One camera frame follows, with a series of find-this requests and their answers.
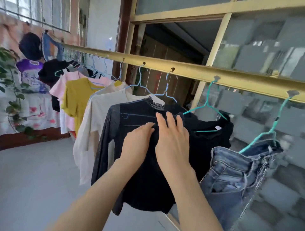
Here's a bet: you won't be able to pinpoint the person's right hand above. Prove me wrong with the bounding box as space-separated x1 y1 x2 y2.
155 111 195 178

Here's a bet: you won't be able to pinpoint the green leafy plant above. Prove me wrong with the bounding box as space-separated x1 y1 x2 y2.
0 47 37 141

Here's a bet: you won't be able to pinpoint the pink t-shirt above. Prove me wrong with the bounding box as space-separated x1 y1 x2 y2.
49 71 115 135

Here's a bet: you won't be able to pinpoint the orange patterned hanging sheet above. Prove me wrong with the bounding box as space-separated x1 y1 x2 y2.
0 11 81 60

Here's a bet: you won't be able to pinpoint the white red floral cloth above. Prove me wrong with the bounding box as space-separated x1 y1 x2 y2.
0 91 62 136

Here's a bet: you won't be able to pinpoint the person's left forearm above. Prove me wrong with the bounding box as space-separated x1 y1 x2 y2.
46 159 141 231

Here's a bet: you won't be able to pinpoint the blue fabric cover white trim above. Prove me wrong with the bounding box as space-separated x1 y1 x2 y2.
41 31 65 62

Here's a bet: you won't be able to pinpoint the pale pink blouse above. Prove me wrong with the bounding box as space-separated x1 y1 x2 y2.
72 87 165 187

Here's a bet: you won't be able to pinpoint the brown door frame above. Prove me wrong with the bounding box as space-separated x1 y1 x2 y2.
111 0 134 83

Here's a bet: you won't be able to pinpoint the person's right forearm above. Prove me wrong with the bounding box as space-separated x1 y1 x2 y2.
168 168 224 231

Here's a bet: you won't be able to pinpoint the gold framed glass door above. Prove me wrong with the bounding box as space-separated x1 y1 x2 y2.
122 0 305 231

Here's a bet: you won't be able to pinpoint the gold clothes rail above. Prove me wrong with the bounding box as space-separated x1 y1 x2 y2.
61 43 305 104

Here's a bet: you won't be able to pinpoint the metal mop poles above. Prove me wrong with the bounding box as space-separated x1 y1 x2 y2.
79 9 88 47

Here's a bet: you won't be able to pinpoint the mustard yellow t-shirt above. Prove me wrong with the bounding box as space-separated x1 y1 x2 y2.
60 77 124 136

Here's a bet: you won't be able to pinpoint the blue wire hanger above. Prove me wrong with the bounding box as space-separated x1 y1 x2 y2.
152 71 179 103
127 65 152 96
111 61 124 82
90 82 106 91

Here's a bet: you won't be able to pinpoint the navy bucket hat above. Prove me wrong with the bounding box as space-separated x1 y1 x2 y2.
18 32 44 62

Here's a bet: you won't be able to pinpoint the person's left hand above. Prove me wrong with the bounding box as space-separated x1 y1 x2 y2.
119 122 156 167

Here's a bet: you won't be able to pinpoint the white paper notice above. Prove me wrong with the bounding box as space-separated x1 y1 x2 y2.
105 36 115 58

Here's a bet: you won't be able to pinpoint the grey metal window pole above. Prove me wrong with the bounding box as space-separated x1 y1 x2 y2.
0 6 71 33

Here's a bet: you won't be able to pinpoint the window with metal bars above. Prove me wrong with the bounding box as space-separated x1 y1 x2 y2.
0 0 90 33

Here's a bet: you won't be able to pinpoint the black t-shirt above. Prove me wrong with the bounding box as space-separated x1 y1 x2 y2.
37 59 75 113

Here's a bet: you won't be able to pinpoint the purple white detergent bag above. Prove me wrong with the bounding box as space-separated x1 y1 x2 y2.
16 59 50 94

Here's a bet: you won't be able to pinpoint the black sheer blouse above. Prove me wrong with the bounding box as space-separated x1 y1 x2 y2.
91 96 192 216

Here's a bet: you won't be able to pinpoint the black shorts with logo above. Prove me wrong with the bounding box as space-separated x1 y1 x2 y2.
176 110 235 182

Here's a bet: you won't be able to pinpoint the blue denim skirt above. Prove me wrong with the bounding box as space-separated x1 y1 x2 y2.
199 139 284 231

